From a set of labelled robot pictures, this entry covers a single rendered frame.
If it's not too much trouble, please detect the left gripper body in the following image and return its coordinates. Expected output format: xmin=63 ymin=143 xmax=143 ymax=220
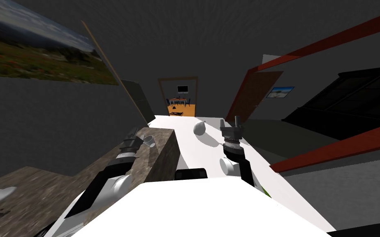
xmin=121 ymin=128 xmax=144 ymax=151

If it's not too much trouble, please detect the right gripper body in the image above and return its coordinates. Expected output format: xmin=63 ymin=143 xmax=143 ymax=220
xmin=221 ymin=126 xmax=244 ymax=142

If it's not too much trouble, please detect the white mug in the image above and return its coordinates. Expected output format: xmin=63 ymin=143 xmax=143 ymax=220
xmin=142 ymin=134 xmax=156 ymax=149

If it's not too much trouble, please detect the white pear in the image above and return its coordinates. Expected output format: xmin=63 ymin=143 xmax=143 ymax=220
xmin=193 ymin=120 xmax=207 ymax=137

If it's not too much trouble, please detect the brown door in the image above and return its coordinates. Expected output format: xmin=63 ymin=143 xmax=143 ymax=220
xmin=229 ymin=70 xmax=284 ymax=123

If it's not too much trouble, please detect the dark grey door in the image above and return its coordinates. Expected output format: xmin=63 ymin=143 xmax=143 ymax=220
xmin=120 ymin=79 xmax=157 ymax=124

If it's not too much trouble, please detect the dining table with chairs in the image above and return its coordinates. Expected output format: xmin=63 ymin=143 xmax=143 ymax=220
xmin=166 ymin=97 xmax=191 ymax=108

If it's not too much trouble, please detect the small blue picture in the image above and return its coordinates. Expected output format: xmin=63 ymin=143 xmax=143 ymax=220
xmin=266 ymin=86 xmax=295 ymax=99

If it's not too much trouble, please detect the black cabinet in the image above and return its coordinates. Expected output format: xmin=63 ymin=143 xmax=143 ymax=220
xmin=281 ymin=65 xmax=380 ymax=141

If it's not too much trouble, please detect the large landscape picture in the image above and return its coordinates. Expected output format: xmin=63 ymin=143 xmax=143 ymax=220
xmin=0 ymin=0 xmax=120 ymax=86

